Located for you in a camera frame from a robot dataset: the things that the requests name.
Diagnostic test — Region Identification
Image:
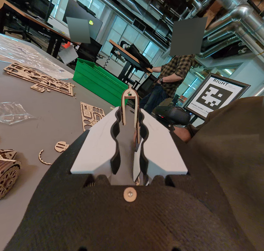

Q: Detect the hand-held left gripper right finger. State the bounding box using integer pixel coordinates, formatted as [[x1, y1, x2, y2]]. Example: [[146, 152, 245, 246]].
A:
[[139, 108, 188, 180]]

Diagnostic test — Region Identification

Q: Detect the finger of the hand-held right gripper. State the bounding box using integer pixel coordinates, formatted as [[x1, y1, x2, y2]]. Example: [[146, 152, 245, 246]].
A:
[[133, 146, 143, 183]]

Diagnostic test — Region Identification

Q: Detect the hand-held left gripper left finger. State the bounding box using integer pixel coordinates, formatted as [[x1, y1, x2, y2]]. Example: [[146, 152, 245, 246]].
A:
[[70, 106, 122, 179]]

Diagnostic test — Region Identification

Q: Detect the wooden arch piece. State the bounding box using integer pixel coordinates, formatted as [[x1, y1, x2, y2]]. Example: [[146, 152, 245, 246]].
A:
[[121, 85, 141, 145]]

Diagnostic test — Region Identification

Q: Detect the person's right forearm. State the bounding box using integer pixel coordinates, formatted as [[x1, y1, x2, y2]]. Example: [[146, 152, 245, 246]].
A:
[[173, 125, 193, 143]]

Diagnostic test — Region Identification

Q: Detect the grey desk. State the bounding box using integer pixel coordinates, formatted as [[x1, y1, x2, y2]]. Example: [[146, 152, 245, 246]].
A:
[[0, 34, 159, 251]]

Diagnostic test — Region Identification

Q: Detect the wide wooden part sheet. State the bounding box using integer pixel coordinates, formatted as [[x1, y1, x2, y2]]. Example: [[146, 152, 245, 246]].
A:
[[80, 102, 106, 132]]

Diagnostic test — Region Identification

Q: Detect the slotted round wooden piece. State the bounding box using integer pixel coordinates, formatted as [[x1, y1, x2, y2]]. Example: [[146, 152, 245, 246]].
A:
[[54, 141, 70, 153]]

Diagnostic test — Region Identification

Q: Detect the framed marker sign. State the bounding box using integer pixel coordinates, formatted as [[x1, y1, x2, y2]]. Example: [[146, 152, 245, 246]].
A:
[[184, 73, 251, 120]]

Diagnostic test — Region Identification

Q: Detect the curved wooden arc piece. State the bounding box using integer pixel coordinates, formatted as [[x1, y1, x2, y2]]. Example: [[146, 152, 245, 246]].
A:
[[38, 149, 52, 165]]

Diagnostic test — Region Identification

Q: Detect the green plastic bin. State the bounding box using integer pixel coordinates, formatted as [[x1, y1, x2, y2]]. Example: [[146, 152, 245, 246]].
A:
[[73, 58, 133, 108]]

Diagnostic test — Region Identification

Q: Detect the black bag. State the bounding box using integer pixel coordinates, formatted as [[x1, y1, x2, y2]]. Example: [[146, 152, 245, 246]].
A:
[[120, 40, 153, 69]]

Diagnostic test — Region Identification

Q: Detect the wooden standing table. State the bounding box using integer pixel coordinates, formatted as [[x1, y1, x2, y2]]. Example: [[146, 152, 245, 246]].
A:
[[109, 39, 153, 85]]

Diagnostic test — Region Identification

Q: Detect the small wooden part piece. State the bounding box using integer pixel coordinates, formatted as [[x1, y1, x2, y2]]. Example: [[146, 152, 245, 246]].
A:
[[30, 84, 46, 93]]

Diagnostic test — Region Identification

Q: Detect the clear plastic bag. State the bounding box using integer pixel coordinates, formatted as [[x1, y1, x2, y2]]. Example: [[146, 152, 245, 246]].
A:
[[0, 102, 37, 125]]

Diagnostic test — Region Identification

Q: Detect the wooden motorcycle model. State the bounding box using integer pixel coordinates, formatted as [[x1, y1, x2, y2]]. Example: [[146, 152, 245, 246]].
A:
[[0, 149, 22, 200]]

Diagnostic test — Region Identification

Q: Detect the long wooden part sheet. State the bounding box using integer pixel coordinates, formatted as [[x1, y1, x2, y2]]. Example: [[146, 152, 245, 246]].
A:
[[3, 63, 76, 98]]

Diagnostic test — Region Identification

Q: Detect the black office chair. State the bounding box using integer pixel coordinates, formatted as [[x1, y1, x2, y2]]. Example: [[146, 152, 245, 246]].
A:
[[76, 38, 103, 63]]

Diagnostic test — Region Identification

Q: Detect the clear plastic wrapped sheet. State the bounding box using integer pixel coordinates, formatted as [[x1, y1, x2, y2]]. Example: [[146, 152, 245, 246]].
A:
[[0, 36, 74, 80]]

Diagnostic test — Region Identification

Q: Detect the black monitor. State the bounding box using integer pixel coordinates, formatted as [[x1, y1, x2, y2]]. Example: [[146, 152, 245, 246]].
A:
[[63, 0, 103, 40]]

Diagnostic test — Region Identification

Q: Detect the long wooden table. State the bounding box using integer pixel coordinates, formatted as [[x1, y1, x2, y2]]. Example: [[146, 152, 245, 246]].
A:
[[0, 0, 81, 58]]

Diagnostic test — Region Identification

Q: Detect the silver ventilation duct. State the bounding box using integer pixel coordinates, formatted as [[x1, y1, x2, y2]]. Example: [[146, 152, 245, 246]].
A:
[[171, 0, 264, 59]]

